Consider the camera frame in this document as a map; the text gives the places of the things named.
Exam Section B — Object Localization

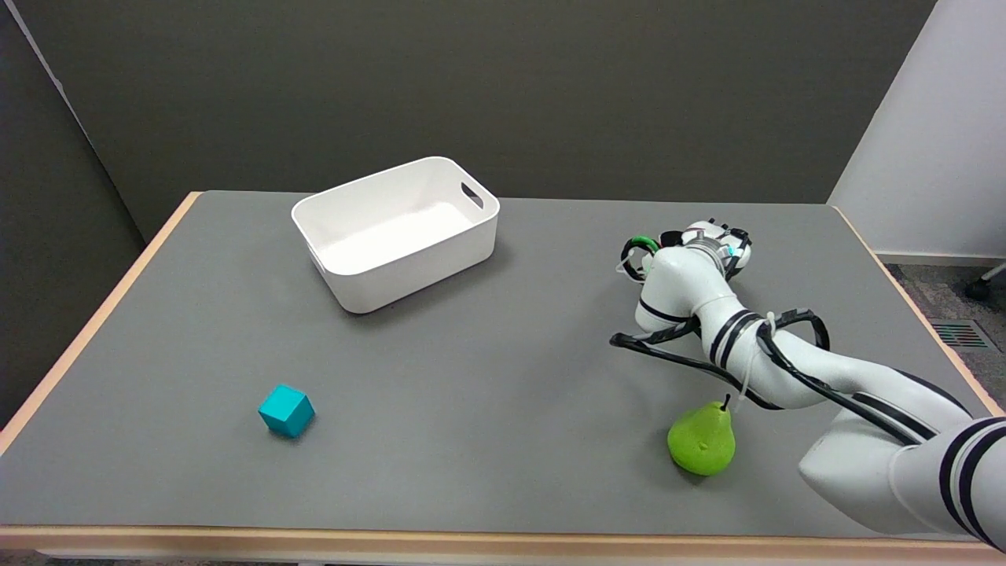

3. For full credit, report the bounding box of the short black wrist cable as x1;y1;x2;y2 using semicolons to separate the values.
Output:
725;226;754;281

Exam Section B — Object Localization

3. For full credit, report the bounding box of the white plastic storage basket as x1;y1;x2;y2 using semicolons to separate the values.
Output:
290;156;501;315

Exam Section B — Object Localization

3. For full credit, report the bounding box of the floor vent grille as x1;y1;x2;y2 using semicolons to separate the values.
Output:
931;319;993;351

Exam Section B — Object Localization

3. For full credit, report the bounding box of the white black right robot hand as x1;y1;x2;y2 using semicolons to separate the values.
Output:
681;221;732;246

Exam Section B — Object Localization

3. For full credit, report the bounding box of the black cable with green wrap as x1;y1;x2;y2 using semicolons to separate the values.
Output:
617;234;666;285

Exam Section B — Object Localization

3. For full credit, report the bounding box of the blue cube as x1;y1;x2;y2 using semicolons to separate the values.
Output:
258;384;317;439

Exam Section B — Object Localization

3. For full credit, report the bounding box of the long black sleeved cable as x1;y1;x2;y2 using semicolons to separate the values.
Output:
610;308;944;447

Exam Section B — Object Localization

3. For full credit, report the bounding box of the black chair caster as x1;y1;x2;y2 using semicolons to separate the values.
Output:
965;263;1006;302

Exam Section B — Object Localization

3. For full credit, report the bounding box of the green pear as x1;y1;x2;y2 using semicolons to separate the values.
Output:
666;394;738;477

